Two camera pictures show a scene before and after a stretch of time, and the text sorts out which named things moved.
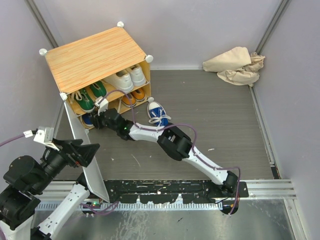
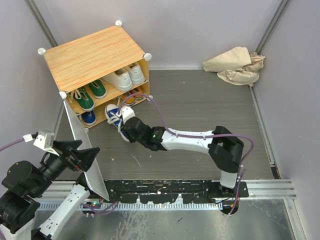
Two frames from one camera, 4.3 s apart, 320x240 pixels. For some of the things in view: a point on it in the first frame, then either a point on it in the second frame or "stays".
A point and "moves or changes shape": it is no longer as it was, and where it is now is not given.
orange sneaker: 126,100 stays
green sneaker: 98,89 stays
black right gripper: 96,120 to 130,138
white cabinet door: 92,174 stays
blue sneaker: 157,114 moves or changes shape
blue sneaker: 87,119 stays
